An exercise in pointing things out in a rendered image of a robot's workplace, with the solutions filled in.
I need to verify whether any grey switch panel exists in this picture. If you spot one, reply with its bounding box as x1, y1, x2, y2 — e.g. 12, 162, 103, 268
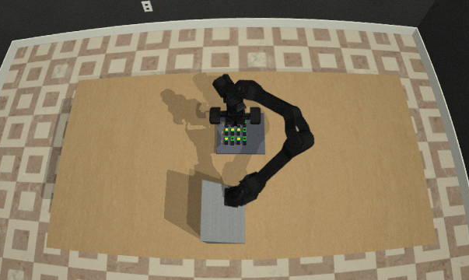
216, 113, 265, 154

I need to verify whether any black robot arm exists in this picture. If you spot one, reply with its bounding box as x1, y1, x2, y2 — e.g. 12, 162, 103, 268
212, 74, 314, 208

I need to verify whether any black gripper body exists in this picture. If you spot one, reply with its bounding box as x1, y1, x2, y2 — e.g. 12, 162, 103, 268
209, 107, 261, 124

